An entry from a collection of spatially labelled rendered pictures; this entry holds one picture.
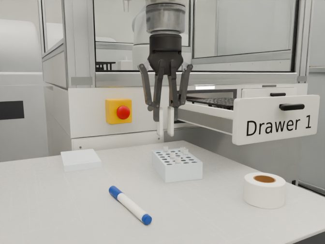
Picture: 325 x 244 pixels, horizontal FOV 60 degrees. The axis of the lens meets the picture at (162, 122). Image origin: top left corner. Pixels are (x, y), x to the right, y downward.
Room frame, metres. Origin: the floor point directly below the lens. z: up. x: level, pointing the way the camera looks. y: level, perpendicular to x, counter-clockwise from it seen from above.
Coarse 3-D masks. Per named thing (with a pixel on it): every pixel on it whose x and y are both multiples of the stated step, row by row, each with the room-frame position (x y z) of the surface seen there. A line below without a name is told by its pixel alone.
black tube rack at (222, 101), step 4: (188, 100) 0.95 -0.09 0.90; (192, 100) 0.92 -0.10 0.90; (196, 100) 0.92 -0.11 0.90; (200, 100) 0.92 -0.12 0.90; (204, 100) 0.92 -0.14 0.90; (208, 100) 0.92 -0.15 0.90; (212, 100) 0.92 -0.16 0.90; (216, 100) 0.92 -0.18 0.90; (220, 100) 0.92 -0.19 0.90; (224, 100) 0.92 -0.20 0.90; (228, 100) 0.92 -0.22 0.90; (232, 100) 0.92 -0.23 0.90; (208, 104) 0.84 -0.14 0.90; (212, 104) 0.83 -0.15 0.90; (216, 104) 0.81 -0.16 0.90; (220, 104) 0.81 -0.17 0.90; (224, 104) 0.80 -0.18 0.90; (228, 104) 0.80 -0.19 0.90; (232, 104) 0.80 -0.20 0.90; (224, 108) 0.93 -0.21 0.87; (228, 108) 0.78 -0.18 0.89; (232, 108) 0.93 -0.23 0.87
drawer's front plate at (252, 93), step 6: (246, 90) 1.07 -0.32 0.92; (252, 90) 1.09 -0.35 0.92; (258, 90) 1.10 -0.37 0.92; (264, 90) 1.12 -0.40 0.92; (270, 90) 1.13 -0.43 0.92; (276, 90) 1.15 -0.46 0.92; (282, 90) 1.16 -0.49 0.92; (288, 90) 1.18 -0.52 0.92; (294, 90) 1.19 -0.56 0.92; (246, 96) 1.08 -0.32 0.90; (252, 96) 1.09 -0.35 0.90; (258, 96) 1.10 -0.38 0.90; (264, 96) 1.12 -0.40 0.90; (270, 96) 1.13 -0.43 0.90
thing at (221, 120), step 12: (180, 108) 0.91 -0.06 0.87; (192, 108) 0.85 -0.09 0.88; (204, 108) 0.80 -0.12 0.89; (216, 108) 0.75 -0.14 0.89; (180, 120) 0.92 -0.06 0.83; (192, 120) 0.85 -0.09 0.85; (204, 120) 0.79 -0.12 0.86; (216, 120) 0.74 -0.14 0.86; (228, 120) 0.70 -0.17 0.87; (228, 132) 0.70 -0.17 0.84
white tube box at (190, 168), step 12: (156, 156) 0.63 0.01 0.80; (168, 156) 0.64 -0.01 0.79; (180, 156) 0.63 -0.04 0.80; (192, 156) 0.63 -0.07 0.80; (156, 168) 0.63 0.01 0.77; (168, 168) 0.56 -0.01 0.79; (180, 168) 0.57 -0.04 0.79; (192, 168) 0.57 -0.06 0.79; (168, 180) 0.56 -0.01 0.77; (180, 180) 0.57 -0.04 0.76
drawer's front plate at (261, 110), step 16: (288, 96) 0.72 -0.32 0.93; (304, 96) 0.75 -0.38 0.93; (240, 112) 0.65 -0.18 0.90; (256, 112) 0.67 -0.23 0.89; (272, 112) 0.69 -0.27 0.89; (288, 112) 0.72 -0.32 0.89; (304, 112) 0.75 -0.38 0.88; (240, 128) 0.65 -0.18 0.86; (272, 128) 0.70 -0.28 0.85; (288, 128) 0.72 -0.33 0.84; (304, 128) 0.75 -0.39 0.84; (240, 144) 0.65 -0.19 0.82
